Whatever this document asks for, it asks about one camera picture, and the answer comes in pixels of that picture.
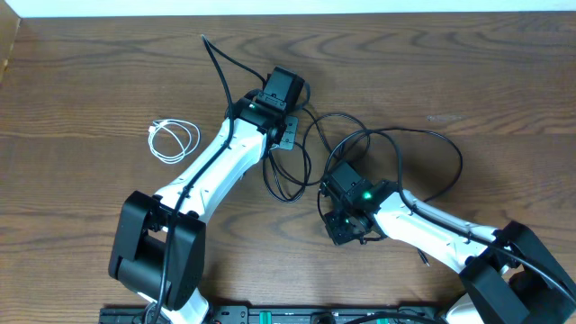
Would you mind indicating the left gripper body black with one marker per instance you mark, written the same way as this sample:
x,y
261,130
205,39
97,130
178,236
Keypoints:
x,y
292,134

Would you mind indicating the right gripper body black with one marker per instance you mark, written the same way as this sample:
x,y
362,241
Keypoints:
x,y
341,228

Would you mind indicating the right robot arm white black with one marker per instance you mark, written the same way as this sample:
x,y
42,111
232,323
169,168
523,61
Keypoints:
x,y
508,274

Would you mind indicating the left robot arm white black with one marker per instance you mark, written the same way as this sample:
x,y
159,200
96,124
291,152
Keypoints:
x,y
159,245

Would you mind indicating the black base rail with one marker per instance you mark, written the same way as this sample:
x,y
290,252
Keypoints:
x,y
270,315

